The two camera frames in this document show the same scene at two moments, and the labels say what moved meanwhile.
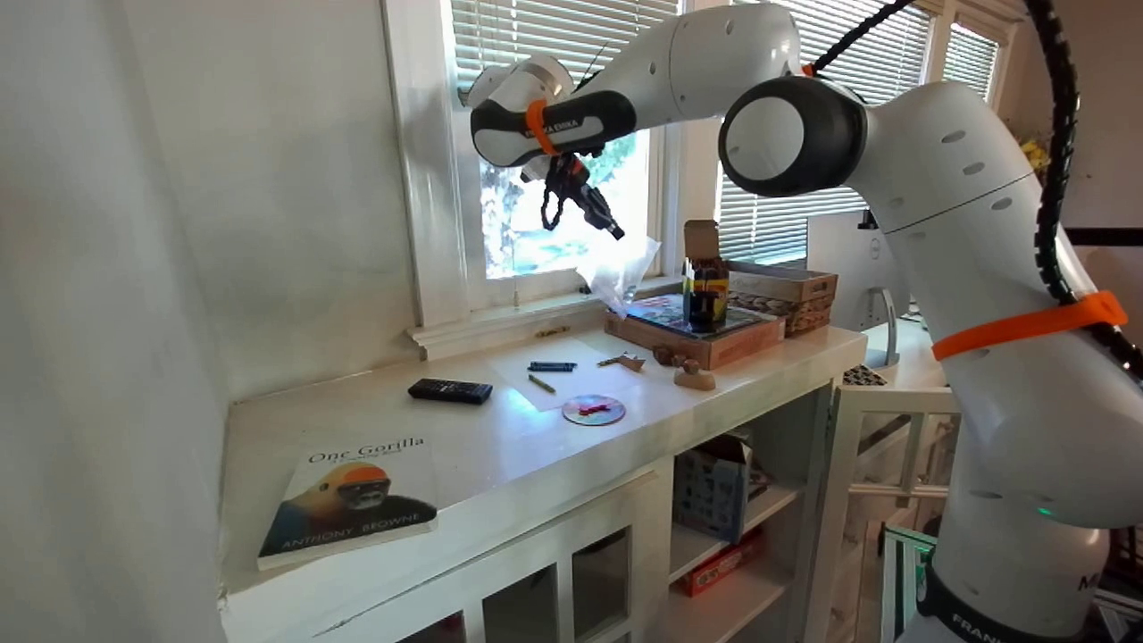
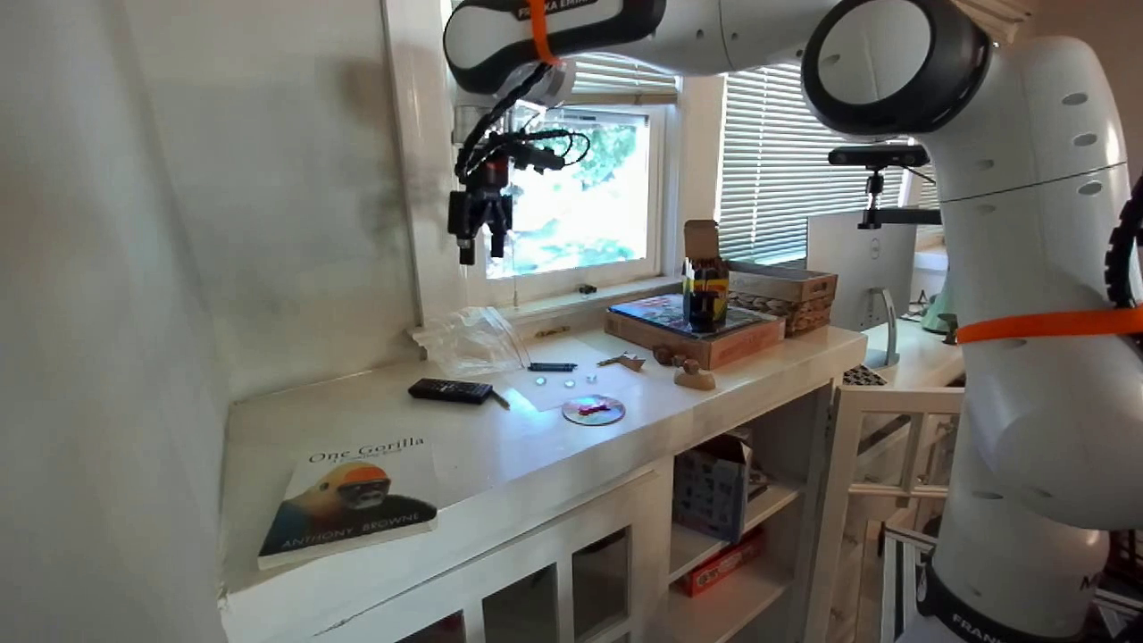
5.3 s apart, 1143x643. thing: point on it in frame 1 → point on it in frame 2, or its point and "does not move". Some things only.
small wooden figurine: [699, 379] does not move
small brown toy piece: [621, 362] does not move
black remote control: [449, 392] does not move
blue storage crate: [708, 490] does not move
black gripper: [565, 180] → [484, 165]
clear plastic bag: [625, 272] → [484, 346]
